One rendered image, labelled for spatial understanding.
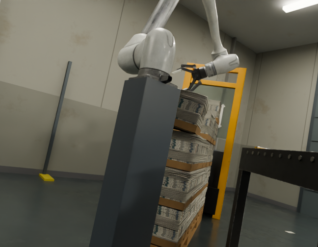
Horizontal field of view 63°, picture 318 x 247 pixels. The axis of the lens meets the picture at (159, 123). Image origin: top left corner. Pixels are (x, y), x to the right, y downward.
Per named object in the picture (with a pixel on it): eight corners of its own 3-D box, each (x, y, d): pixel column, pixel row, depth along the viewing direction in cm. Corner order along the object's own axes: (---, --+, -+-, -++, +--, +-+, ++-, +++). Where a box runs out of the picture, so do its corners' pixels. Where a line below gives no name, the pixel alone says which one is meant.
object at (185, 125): (170, 124, 153) (172, 117, 153) (177, 129, 181) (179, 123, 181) (195, 133, 149) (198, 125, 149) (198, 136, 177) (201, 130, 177)
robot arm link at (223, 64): (218, 77, 162) (215, 73, 174) (242, 68, 158) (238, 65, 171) (212, 61, 159) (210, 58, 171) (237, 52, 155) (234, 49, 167)
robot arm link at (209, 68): (216, 72, 160) (206, 75, 161) (217, 76, 168) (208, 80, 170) (211, 59, 162) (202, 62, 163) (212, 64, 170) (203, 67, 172)
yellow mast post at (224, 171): (212, 217, 304) (239, 67, 318) (212, 216, 313) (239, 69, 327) (219, 219, 301) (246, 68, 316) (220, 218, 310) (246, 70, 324)
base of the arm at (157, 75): (152, 76, 109) (155, 63, 109) (126, 80, 126) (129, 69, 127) (184, 88, 119) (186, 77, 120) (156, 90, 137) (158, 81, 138)
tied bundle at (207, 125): (162, 132, 217) (167, 105, 219) (170, 135, 245) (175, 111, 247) (206, 140, 205) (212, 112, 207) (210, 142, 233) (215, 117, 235)
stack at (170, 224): (110, 256, 157) (138, 122, 163) (161, 215, 268) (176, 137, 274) (171, 278, 145) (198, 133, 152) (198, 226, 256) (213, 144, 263)
